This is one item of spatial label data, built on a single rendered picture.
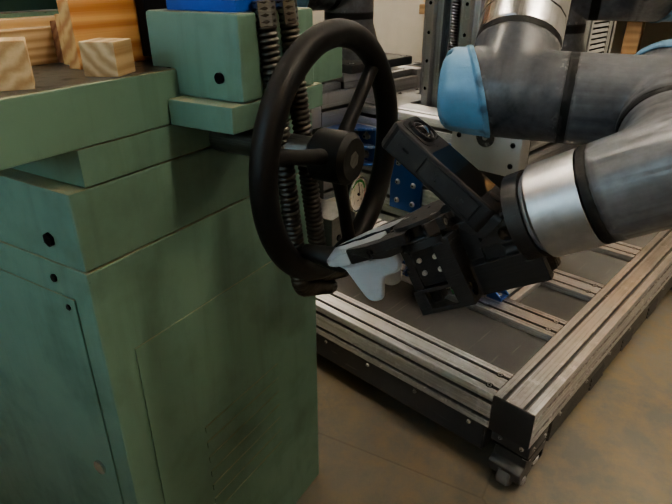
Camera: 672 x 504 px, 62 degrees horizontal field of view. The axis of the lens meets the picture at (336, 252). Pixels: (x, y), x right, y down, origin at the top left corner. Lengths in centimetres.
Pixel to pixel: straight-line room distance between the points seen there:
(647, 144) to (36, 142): 50
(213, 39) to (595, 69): 37
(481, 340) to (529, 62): 98
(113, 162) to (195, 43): 16
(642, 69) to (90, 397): 68
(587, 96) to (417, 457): 104
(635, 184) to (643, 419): 127
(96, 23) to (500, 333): 110
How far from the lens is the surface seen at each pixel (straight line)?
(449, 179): 46
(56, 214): 65
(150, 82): 66
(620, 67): 50
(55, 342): 77
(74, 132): 61
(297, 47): 56
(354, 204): 95
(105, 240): 65
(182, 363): 80
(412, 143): 47
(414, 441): 142
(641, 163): 41
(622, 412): 165
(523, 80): 50
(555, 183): 42
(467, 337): 141
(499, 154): 101
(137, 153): 66
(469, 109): 50
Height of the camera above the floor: 99
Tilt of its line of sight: 26 degrees down
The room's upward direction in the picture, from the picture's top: straight up
